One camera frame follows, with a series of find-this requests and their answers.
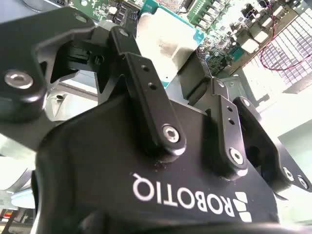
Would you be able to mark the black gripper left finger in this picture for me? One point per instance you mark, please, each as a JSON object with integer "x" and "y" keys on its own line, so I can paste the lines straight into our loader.
{"x": 146, "y": 97}

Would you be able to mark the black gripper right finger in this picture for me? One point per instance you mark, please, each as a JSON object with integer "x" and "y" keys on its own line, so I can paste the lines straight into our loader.
{"x": 229, "y": 136}

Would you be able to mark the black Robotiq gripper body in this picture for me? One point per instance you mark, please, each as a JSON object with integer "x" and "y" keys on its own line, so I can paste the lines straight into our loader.
{"x": 109, "y": 158}

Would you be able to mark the silver green CPU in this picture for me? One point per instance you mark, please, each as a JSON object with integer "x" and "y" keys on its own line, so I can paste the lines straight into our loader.
{"x": 165, "y": 36}

